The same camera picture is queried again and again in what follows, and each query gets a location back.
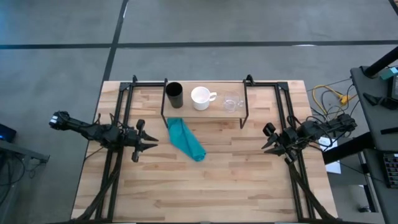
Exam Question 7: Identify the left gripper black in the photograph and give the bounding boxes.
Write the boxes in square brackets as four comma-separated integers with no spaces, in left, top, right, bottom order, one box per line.
[124,119,160,164]

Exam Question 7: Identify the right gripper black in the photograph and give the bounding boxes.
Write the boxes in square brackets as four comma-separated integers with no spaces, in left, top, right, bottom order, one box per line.
[261,122,300,165]

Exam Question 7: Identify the tall black cup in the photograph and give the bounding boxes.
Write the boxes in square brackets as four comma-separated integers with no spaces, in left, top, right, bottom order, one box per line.
[165,81,184,109]

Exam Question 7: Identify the clear glass mug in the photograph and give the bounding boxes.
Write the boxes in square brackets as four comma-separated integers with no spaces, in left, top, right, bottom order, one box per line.
[223,90,245,113]

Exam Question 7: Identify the white ceramic mug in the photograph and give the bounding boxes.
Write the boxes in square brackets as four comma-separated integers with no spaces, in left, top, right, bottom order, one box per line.
[190,86,218,111]

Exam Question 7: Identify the wooden shelf with black legs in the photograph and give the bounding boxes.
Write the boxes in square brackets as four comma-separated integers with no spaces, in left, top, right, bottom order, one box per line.
[160,77,249,130]

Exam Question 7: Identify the teal cloth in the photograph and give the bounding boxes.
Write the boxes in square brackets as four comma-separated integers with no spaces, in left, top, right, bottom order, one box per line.
[167,117,207,162]

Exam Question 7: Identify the white paper sheet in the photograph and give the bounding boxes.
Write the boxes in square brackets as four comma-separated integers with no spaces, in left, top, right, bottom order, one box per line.
[318,136,342,174]

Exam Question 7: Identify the black metal beam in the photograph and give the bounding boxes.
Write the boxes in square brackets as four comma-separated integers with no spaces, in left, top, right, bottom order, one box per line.
[363,46,398,78]
[322,132,376,166]

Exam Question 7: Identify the grey side table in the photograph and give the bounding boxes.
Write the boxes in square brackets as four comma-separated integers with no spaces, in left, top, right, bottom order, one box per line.
[350,65,398,224]

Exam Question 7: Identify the keyboard with coloured keys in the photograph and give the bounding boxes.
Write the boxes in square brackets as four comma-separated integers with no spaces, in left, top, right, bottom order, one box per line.
[382,151,398,189]

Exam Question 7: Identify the black hand tool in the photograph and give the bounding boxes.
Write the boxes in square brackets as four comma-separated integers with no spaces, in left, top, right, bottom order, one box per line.
[363,92,398,110]

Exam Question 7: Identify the grey stand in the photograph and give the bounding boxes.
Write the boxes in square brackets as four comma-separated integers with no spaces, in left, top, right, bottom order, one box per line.
[0,139,50,164]

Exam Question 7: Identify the dark screen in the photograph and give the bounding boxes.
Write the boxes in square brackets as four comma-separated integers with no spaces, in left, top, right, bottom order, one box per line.
[391,74,398,100]

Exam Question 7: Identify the small teal box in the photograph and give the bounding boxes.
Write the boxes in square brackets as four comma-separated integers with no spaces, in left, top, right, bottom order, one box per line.
[381,67,398,81]

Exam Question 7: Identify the black device with blue light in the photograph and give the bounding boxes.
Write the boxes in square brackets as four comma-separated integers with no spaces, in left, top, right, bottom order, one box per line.
[0,123,18,144]

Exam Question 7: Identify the black sleeved cable bundle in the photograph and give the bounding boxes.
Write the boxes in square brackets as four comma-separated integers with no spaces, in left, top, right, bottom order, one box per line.
[74,167,121,222]
[290,169,332,222]

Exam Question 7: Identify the black metal table frame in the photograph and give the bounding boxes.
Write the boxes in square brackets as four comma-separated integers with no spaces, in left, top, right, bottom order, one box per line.
[72,73,340,223]

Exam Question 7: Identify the yellow cable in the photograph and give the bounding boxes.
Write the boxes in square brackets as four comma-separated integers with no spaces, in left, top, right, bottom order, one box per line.
[312,84,358,108]

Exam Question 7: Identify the black floor cables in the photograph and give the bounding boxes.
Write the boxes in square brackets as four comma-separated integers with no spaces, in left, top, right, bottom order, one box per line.
[0,152,37,188]

